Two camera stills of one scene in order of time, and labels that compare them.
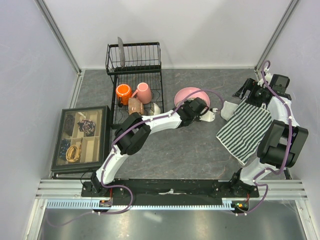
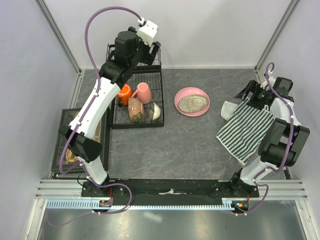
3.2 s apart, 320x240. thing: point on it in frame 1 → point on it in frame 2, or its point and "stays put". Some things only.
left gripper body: (197, 118) → (143, 53)
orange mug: (124, 92) stays put
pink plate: (183, 92) stays put
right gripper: (251, 85) stays put
